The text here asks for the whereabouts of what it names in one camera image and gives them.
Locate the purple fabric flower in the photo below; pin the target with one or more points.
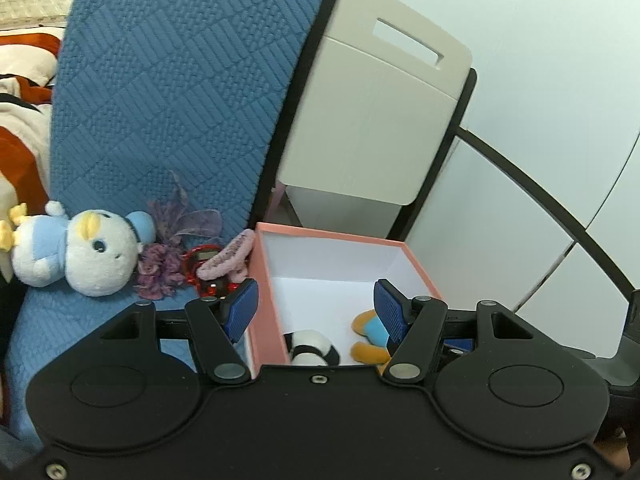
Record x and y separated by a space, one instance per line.
170 245

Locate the white blue plush duck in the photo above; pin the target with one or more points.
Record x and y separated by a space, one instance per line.
85 255

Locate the pink hair scrunchie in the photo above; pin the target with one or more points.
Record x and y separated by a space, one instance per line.
227 258

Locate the pink cardboard box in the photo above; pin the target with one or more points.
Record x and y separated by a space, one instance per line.
320 270

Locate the black curved floor strip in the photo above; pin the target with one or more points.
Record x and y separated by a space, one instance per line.
550 200

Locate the orange blue plush toy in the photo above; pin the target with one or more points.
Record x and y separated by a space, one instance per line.
372 335

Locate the black white plush panda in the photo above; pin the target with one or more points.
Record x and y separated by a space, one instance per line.
312 347

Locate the orange white blanket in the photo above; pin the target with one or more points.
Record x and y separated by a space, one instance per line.
22 135

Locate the red heart-shaped toy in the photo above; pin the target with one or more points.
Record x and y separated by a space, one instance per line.
202 270

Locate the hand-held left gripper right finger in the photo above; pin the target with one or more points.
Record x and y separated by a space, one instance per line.
390 310

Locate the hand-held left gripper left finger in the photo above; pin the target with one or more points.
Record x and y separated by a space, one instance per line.
243 311

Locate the blue quilted sofa cover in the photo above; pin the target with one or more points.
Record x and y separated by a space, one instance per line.
170 100

